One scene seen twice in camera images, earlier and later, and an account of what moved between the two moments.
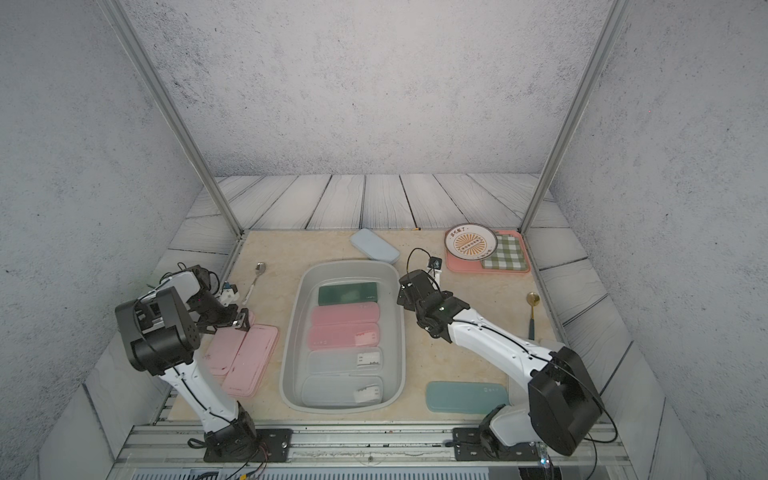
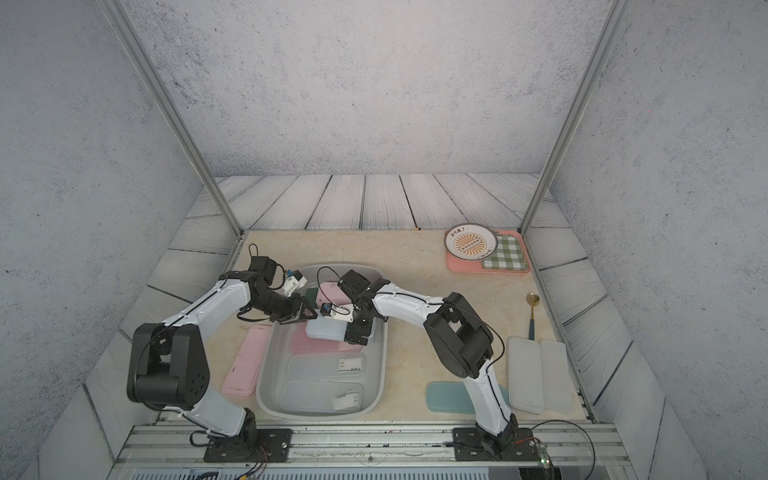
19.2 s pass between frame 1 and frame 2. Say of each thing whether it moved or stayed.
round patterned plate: stayed
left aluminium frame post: stayed
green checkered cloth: stayed
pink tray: stayed
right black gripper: moved
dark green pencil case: moved
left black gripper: moved
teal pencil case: stayed
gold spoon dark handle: stayed
